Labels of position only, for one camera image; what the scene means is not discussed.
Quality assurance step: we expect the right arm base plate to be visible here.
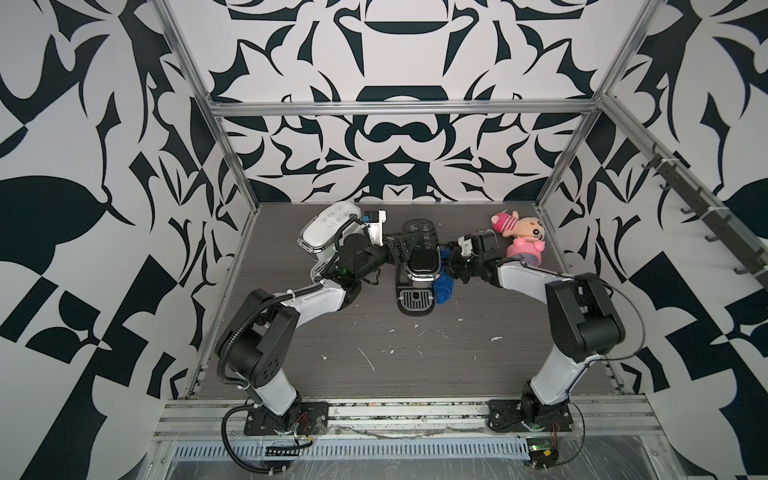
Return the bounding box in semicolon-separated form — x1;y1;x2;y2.
487;396;573;433

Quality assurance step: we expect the black hook rack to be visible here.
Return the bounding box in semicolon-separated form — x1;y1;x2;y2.
640;143;767;290

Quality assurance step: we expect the white coffee machine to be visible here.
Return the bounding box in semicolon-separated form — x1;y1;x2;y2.
297;201;367;282

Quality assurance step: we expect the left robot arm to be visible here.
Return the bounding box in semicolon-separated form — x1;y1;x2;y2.
215;229;441;430

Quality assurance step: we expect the blue cloth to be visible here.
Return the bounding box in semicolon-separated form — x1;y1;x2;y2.
434;247;455;305

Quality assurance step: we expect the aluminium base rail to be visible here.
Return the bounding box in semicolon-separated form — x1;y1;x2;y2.
152;395;663;441

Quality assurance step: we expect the pink alarm clock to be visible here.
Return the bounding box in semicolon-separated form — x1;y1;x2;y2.
506;237;546;267

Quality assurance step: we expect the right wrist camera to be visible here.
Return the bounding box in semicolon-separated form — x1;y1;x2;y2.
457;236;473;258

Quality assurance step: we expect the black coffee machine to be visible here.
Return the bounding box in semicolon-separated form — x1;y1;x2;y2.
396;218;441;317

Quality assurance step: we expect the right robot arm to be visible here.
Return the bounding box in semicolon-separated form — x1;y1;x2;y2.
445;230;626;425

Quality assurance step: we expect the aluminium cage frame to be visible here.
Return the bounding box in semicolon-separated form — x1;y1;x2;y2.
159;1;767;405

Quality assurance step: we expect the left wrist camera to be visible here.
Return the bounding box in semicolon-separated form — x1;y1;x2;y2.
362;210;387;246

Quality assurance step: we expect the small circuit board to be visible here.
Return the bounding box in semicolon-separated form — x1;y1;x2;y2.
526;438;559;470

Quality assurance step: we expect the pink plush doll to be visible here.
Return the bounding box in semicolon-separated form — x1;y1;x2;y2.
490;211;546;247

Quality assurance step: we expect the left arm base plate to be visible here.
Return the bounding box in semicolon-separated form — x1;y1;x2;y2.
244;401;330;436

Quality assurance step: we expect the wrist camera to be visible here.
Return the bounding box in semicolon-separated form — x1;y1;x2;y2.
362;210;387;246
457;236;473;258

